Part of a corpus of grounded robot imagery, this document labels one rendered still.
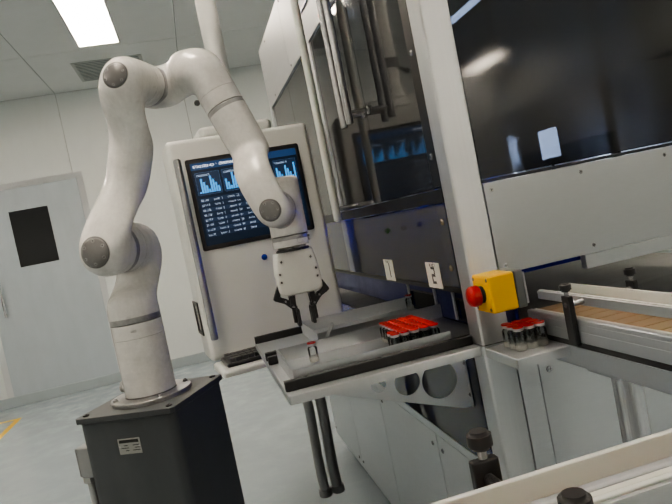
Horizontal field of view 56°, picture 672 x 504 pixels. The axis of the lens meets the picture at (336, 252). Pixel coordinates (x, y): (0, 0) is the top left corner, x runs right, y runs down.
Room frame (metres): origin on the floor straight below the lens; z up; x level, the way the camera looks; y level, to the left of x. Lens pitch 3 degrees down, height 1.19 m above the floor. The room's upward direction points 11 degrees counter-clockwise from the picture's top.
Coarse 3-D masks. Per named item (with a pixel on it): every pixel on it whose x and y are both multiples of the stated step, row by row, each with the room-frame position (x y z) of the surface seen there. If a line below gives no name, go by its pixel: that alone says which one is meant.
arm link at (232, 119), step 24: (240, 96) 1.43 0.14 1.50; (216, 120) 1.41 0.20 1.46; (240, 120) 1.40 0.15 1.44; (240, 144) 1.40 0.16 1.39; (264, 144) 1.40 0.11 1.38; (240, 168) 1.35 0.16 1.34; (264, 168) 1.33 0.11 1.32; (264, 192) 1.32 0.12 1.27; (264, 216) 1.32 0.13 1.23; (288, 216) 1.33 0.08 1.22
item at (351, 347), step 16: (336, 336) 1.52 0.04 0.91; (352, 336) 1.53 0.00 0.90; (368, 336) 1.54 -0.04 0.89; (432, 336) 1.30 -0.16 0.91; (448, 336) 1.31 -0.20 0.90; (288, 352) 1.49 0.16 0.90; (304, 352) 1.50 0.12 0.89; (320, 352) 1.51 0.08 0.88; (336, 352) 1.48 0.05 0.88; (352, 352) 1.44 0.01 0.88; (368, 352) 1.27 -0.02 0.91; (384, 352) 1.28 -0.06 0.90; (288, 368) 1.30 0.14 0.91; (304, 368) 1.24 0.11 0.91; (320, 368) 1.25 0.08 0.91
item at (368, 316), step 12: (396, 300) 1.91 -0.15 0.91; (348, 312) 1.88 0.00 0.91; (360, 312) 1.88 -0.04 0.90; (372, 312) 1.89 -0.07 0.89; (384, 312) 1.90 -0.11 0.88; (396, 312) 1.87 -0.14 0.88; (408, 312) 1.65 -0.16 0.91; (420, 312) 1.65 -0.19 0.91; (432, 312) 1.66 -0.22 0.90; (312, 324) 1.85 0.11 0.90; (324, 324) 1.86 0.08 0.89; (336, 324) 1.87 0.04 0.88; (348, 324) 1.83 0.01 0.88; (360, 324) 1.62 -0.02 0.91; (372, 324) 1.63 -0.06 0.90; (312, 336) 1.68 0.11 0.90; (324, 336) 1.60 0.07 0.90
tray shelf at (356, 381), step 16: (432, 320) 1.65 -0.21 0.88; (448, 320) 1.60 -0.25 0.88; (288, 336) 1.85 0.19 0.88; (304, 336) 1.79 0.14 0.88; (448, 352) 1.27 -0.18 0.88; (464, 352) 1.26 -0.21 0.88; (480, 352) 1.27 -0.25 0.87; (272, 368) 1.46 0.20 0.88; (384, 368) 1.25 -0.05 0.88; (400, 368) 1.23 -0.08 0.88; (416, 368) 1.24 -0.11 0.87; (320, 384) 1.22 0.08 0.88; (336, 384) 1.20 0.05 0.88; (352, 384) 1.21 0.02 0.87; (368, 384) 1.22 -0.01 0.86; (288, 400) 1.20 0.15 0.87; (304, 400) 1.19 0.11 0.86
